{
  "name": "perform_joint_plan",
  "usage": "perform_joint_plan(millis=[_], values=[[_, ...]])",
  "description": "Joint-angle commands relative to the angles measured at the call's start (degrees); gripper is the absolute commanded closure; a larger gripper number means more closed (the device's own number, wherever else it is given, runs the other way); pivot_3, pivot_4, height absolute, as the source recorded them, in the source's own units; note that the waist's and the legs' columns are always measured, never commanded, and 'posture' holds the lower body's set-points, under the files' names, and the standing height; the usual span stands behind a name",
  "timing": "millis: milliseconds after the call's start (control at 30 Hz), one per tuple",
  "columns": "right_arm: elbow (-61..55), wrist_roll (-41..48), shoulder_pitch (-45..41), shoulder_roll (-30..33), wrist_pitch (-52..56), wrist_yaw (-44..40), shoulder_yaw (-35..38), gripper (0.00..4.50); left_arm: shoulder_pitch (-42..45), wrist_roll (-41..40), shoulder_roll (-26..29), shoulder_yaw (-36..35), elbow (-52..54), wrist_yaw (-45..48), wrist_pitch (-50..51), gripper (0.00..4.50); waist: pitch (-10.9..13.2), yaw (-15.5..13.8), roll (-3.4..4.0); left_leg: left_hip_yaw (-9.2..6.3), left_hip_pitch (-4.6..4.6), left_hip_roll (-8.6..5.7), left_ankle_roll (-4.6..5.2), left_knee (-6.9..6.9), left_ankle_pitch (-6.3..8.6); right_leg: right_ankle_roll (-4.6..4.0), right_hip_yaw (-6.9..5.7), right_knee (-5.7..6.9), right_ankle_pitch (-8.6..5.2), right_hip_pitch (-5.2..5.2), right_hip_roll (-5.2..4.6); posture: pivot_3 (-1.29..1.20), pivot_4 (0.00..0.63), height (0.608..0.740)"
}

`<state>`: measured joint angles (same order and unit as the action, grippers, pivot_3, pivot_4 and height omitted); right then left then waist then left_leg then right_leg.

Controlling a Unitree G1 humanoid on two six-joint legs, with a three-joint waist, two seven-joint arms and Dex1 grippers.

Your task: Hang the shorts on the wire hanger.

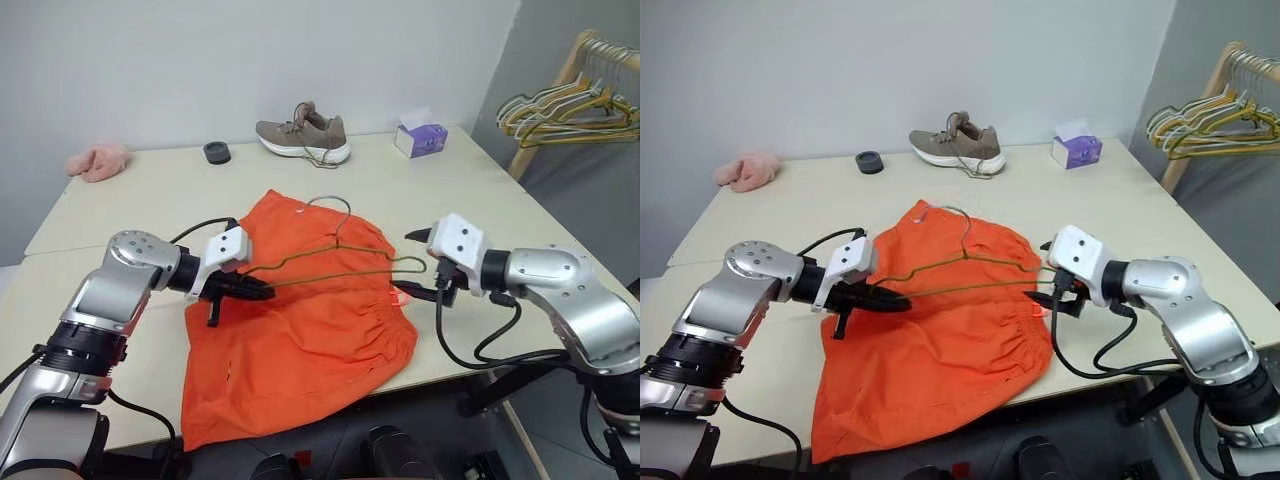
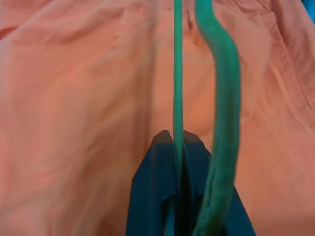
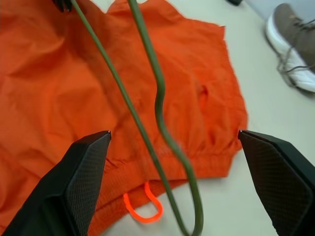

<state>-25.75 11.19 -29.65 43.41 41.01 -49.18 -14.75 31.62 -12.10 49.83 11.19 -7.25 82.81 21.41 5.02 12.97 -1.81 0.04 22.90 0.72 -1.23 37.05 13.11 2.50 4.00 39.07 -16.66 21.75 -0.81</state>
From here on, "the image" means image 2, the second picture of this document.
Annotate green wire hanger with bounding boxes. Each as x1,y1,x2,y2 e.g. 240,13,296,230
164,0,241,236

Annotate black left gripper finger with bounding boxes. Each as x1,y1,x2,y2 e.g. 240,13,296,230
126,130,183,236

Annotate orange shorts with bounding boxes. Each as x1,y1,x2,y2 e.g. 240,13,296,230
0,0,315,236

